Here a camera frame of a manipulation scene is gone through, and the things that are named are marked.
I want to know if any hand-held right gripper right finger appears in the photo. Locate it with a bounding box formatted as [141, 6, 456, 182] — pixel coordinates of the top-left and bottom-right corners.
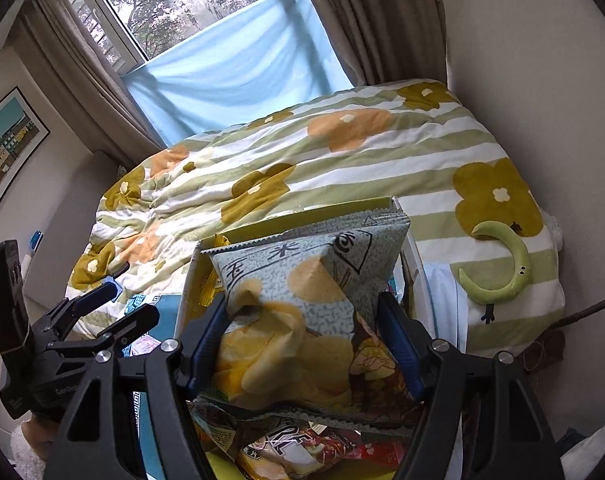
[377, 292, 565, 480]

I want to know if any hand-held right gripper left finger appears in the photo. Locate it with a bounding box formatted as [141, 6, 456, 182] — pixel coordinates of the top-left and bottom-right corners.
[42, 295, 230, 480]

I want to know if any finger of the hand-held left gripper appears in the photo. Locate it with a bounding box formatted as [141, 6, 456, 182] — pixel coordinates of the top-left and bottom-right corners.
[45, 275, 122, 337]
[90, 304, 161, 357]

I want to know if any yellow green cardboard box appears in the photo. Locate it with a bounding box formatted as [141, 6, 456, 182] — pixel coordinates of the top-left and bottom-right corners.
[175, 196, 463, 480]

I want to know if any gold snack packet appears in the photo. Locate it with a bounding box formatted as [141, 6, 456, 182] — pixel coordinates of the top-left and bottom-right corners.
[200, 232, 230, 308]

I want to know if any grey corn chip bag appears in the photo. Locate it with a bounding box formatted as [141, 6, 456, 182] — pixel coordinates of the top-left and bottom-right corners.
[192, 210, 433, 423]

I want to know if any Taki snack bag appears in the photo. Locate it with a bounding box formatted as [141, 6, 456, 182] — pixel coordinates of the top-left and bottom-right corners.
[235, 417, 383, 480]

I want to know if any person's left forearm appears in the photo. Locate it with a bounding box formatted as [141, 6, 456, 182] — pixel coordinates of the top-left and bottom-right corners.
[10, 412, 58, 480]

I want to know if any pink snack bag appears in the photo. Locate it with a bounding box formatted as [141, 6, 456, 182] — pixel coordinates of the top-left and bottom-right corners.
[131, 336, 160, 358]

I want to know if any blue capped white bottle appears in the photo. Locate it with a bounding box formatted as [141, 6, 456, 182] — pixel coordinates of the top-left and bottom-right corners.
[25, 230, 46, 281]

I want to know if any white cloth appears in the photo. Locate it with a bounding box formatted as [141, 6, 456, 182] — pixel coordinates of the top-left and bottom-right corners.
[425, 262, 470, 361]

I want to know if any green crescent plush toy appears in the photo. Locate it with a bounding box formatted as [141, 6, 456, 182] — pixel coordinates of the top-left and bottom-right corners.
[457, 220, 535, 307]

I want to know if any floral striped blanket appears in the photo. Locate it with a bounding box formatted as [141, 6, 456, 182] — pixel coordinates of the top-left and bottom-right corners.
[65, 77, 568, 361]

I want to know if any beige curtain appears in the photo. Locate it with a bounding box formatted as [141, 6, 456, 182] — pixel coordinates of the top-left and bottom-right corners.
[12, 0, 168, 166]
[297, 0, 450, 96]

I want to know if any light blue window cloth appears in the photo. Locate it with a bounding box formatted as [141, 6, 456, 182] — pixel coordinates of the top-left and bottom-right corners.
[120, 0, 353, 151]

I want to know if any white framed window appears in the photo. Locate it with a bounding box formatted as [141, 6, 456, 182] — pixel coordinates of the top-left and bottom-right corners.
[62, 0, 303, 78]

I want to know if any wall poster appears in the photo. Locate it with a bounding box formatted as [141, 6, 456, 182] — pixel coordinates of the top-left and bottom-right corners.
[0, 85, 50, 228]

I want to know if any dark cable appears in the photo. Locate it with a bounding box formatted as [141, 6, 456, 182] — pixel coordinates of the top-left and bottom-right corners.
[542, 287, 605, 333]

